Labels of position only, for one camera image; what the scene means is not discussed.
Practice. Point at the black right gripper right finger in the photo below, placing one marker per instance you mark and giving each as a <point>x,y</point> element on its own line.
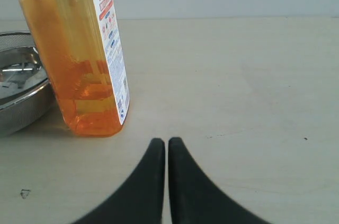
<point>194,197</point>

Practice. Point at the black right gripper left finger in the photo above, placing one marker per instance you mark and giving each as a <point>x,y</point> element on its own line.
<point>139,199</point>

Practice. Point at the orange pump soap bottle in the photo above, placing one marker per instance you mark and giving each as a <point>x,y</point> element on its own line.
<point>79,44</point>

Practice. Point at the small stainless steel bowl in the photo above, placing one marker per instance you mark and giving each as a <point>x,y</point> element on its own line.
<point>21,70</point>

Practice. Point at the steel mesh colander basin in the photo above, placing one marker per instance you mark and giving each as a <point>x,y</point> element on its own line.
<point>24,109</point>

